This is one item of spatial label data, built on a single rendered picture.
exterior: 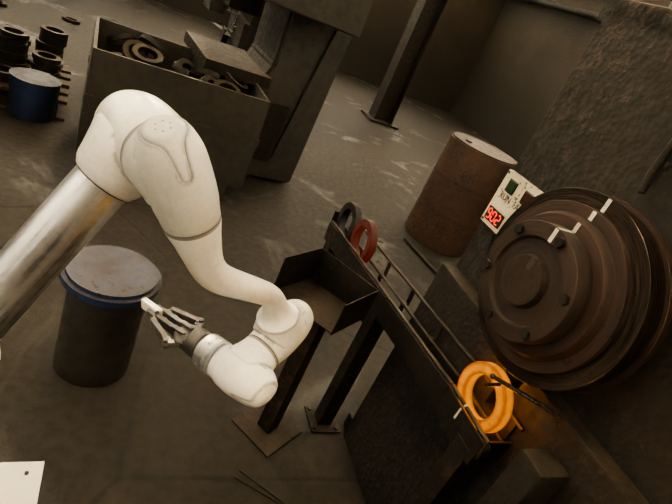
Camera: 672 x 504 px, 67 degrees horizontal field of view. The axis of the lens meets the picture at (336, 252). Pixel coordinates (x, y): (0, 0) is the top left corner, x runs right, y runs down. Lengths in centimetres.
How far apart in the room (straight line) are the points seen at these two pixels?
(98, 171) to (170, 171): 19
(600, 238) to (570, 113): 51
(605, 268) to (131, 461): 149
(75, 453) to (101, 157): 116
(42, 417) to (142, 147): 131
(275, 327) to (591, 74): 107
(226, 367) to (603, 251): 84
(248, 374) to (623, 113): 111
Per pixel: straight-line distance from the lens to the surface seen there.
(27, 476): 127
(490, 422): 142
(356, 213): 219
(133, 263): 192
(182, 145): 80
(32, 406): 199
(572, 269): 114
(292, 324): 122
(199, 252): 90
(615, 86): 154
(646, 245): 117
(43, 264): 102
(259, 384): 118
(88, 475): 184
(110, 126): 94
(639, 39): 156
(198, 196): 82
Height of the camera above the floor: 150
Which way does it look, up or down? 26 degrees down
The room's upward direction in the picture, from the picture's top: 25 degrees clockwise
